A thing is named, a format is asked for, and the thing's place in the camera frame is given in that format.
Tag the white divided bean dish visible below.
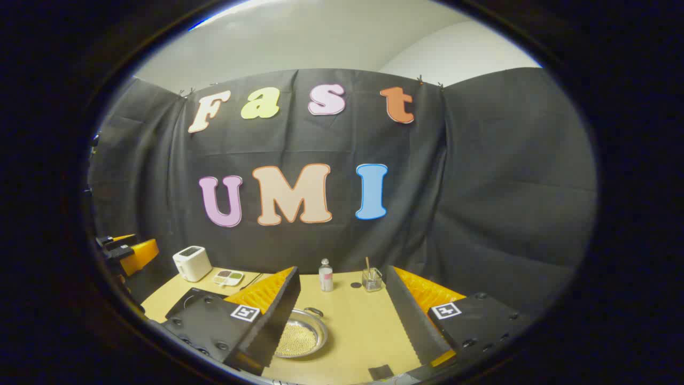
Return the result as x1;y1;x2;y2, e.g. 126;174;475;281
213;269;245;287

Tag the steel pot with beans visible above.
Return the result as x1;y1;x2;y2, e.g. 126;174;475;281
274;307;328;359

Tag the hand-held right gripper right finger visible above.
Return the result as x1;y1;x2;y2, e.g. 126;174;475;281
385;265;535;369

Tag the white toaster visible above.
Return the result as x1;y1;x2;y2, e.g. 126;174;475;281
172;245;213;282

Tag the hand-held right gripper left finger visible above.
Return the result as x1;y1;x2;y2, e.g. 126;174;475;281
160;266;301;376

